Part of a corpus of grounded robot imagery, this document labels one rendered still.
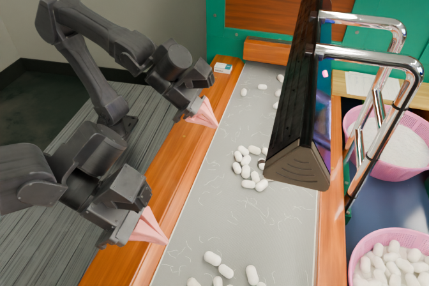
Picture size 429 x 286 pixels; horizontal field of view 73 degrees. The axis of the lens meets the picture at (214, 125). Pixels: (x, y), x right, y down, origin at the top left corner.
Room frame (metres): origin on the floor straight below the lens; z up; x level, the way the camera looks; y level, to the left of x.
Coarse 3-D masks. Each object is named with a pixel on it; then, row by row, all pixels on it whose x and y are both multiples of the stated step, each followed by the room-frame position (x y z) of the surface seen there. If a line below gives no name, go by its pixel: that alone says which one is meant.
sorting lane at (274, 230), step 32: (256, 96) 0.81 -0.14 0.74; (224, 128) 0.65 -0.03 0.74; (256, 128) 0.65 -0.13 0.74; (224, 160) 0.52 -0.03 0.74; (256, 160) 0.52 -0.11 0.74; (192, 192) 0.42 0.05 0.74; (224, 192) 0.42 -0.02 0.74; (256, 192) 0.42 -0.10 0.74; (288, 192) 0.42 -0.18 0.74; (192, 224) 0.33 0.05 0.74; (224, 224) 0.33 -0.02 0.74; (256, 224) 0.33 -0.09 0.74; (288, 224) 0.33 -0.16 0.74; (192, 256) 0.26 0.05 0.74; (224, 256) 0.26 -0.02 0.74; (256, 256) 0.26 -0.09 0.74; (288, 256) 0.26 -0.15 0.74
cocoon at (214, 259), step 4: (208, 252) 0.26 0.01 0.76; (212, 252) 0.26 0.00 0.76; (204, 256) 0.25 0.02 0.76; (208, 256) 0.25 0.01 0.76; (212, 256) 0.25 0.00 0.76; (216, 256) 0.25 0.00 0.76; (208, 260) 0.25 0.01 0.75; (212, 260) 0.25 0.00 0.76; (216, 260) 0.24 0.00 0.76; (220, 260) 0.25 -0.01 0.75; (212, 264) 0.24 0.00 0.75; (216, 264) 0.24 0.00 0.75
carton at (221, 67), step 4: (216, 64) 0.94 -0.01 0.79; (220, 64) 0.94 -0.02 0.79; (224, 64) 0.94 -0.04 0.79; (228, 64) 0.94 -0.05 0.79; (216, 68) 0.92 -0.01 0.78; (220, 68) 0.92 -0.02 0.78; (224, 68) 0.92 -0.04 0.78; (228, 68) 0.91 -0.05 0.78; (220, 72) 0.92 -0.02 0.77; (224, 72) 0.91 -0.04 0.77; (228, 72) 0.91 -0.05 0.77
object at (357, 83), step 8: (352, 72) 0.90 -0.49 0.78; (352, 80) 0.85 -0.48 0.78; (360, 80) 0.85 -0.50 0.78; (368, 80) 0.85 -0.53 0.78; (392, 80) 0.85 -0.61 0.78; (352, 88) 0.80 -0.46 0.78; (360, 88) 0.80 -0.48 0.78; (368, 88) 0.80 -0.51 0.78; (384, 88) 0.80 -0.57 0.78; (392, 88) 0.80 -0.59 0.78; (384, 96) 0.75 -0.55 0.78; (392, 96) 0.75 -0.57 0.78
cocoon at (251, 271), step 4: (248, 268) 0.23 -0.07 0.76; (252, 268) 0.23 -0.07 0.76; (248, 272) 0.22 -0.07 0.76; (252, 272) 0.22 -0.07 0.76; (256, 272) 0.22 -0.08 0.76; (248, 276) 0.22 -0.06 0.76; (252, 276) 0.21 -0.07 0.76; (256, 276) 0.22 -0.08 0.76; (248, 280) 0.21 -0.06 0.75; (252, 280) 0.21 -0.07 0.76; (256, 280) 0.21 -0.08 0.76; (252, 284) 0.20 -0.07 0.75; (256, 284) 0.20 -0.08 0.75
